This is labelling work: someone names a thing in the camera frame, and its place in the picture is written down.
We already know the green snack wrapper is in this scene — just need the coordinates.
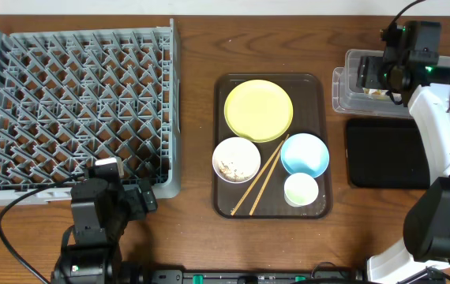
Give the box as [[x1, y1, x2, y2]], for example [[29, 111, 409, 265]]
[[363, 88, 388, 98]]

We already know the white bowl with food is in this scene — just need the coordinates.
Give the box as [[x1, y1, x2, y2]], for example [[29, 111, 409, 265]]
[[212, 137, 261, 184]]

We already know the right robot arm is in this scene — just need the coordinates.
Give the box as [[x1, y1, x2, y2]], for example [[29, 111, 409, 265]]
[[357, 21, 450, 283]]

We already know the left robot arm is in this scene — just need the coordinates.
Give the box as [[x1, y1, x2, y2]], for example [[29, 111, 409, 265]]
[[51, 177, 158, 284]]

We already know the black waste tray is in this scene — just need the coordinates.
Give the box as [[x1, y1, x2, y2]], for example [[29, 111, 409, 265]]
[[346, 118, 430, 190]]

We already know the grey dishwasher rack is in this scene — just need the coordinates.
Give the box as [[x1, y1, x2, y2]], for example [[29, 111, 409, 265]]
[[0, 23, 181, 206]]

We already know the clear plastic bin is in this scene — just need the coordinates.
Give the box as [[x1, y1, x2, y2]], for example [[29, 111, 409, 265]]
[[332, 49, 450, 119]]

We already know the right wooden chopstick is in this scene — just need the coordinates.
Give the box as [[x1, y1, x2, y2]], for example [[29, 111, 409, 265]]
[[249, 150, 281, 216]]

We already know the wooden chopstick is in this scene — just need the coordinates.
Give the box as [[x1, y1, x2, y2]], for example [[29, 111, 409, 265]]
[[249, 150, 281, 216], [231, 134, 290, 216]]

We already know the left wooden chopstick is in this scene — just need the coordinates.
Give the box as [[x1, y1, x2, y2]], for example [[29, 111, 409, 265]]
[[231, 134, 290, 216]]

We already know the light blue bowl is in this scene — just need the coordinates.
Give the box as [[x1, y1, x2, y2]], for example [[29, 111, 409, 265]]
[[280, 133, 330, 178]]

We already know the dark brown serving tray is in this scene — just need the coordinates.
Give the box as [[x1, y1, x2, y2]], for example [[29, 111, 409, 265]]
[[212, 73, 332, 219]]

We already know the yellow round plate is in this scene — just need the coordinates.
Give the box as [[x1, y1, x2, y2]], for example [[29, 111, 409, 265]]
[[223, 80, 294, 143]]

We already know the small white cup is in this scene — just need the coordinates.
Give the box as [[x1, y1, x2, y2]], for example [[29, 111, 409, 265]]
[[283, 173, 319, 207]]

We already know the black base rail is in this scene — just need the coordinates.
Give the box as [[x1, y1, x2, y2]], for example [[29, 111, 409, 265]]
[[129, 268, 447, 284]]

